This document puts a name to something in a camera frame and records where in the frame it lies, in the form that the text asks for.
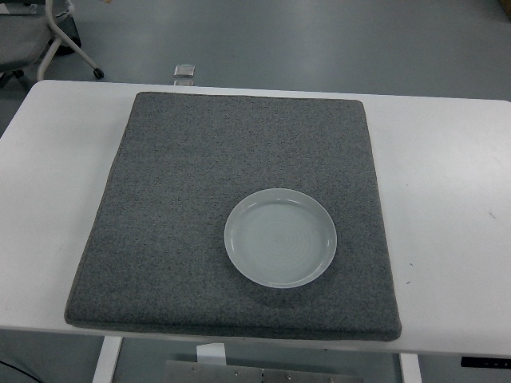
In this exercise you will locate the pale grey round plate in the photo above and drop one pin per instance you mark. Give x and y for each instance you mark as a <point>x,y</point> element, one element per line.
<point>279,239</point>

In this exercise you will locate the grey metal plate with screws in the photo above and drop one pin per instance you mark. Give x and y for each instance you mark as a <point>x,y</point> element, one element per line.
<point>239,373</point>

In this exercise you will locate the grey felt mat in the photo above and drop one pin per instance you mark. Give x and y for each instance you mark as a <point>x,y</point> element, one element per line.
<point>167,199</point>

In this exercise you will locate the silver floor socket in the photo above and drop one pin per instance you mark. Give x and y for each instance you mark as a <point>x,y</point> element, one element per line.
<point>184,70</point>

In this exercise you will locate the white table leg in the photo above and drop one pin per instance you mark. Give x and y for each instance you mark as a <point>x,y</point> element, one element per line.
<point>411,369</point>
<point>107,359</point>

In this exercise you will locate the grey office chair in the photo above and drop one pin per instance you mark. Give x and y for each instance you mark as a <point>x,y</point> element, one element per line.
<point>20,40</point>

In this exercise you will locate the black table control panel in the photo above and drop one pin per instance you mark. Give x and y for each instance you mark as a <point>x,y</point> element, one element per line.
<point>485,362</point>

